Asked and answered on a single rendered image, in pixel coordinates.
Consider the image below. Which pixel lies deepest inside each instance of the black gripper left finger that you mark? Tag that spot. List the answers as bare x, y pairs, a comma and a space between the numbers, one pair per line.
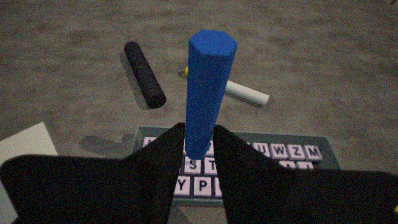
139, 187

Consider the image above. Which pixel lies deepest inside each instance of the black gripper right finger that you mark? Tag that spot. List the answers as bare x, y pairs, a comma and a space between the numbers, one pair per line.
258, 190

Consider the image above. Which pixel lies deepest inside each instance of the black cylinder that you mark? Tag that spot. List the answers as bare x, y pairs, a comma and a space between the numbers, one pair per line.
147, 81

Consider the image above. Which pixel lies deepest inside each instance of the keyboard with white letter keys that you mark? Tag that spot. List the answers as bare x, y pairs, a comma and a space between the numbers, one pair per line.
198, 185

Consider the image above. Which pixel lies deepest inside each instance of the blue stylus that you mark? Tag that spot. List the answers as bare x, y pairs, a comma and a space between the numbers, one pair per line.
210, 57

